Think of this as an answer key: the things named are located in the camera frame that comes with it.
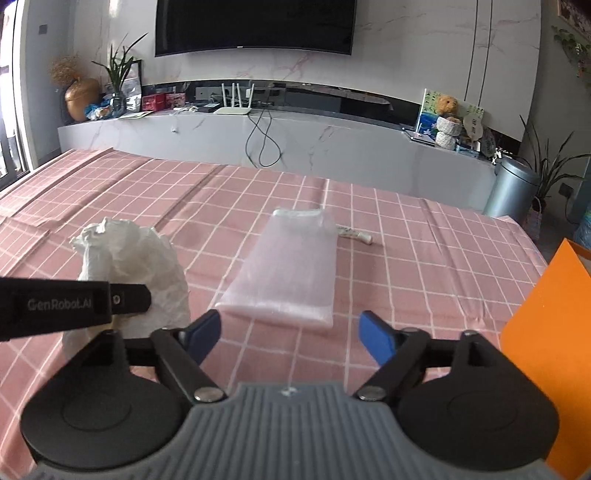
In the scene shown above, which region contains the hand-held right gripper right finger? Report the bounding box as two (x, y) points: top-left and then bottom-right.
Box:
(353, 310), (515, 402)

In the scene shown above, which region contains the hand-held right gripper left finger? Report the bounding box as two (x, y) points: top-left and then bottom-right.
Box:
(69, 309), (228, 403)

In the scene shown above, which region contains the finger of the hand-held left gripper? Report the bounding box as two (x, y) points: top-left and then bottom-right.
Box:
(108, 282), (153, 318)

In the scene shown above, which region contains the white plastic bag bundle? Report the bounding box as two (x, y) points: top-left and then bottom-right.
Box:
(62, 217), (191, 352)

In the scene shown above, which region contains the clear plastic bag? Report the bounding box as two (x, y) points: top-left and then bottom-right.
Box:
(215, 209), (335, 329)

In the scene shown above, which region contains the orange box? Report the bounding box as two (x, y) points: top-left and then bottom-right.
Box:
(499, 239), (591, 480)

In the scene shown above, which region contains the pink checked tablecloth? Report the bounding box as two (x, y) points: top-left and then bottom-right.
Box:
(0, 148), (550, 480)

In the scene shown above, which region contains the blue white snack bag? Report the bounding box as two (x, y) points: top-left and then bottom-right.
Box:
(84, 102), (114, 121)

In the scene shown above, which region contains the dark framed window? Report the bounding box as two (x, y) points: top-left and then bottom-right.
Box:
(0, 0), (34, 191)

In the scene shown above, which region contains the grey trash can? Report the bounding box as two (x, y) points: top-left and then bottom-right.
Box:
(483, 156), (541, 222)

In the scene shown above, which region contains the white marble media console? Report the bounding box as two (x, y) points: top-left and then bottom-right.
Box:
(58, 80), (497, 209)

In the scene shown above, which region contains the golden vase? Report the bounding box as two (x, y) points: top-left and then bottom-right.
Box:
(64, 78), (101, 123)

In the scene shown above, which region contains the white router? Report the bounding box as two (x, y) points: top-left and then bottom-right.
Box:
(213, 83), (256, 116)

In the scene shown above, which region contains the green plant in glass vase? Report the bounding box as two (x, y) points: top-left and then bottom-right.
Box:
(91, 32), (148, 116)

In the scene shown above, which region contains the teddy bear in white baskets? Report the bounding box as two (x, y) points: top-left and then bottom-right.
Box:
(436, 115), (464, 136)

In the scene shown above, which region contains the blue green painting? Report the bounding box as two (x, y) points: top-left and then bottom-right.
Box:
(414, 89), (441, 141)

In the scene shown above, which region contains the white round paper fan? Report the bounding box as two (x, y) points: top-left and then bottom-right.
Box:
(462, 104), (486, 142)

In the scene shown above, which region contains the dried flower bunch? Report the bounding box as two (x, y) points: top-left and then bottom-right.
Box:
(50, 54), (80, 86)

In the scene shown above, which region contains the long-leaf potted plant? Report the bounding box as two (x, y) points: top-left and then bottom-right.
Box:
(517, 113), (591, 241)

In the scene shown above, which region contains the black television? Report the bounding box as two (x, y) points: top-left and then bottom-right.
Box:
(154, 0), (358, 57)

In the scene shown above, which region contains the hanging ivy plant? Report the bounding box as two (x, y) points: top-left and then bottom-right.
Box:
(551, 25), (591, 82)

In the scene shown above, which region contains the black cable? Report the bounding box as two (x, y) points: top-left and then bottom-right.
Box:
(245, 108), (283, 168)

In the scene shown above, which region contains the black picture frame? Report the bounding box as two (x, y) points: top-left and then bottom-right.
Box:
(124, 59), (143, 114)

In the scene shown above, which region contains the framed wall picture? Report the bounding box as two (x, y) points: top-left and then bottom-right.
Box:
(556, 0), (591, 22)

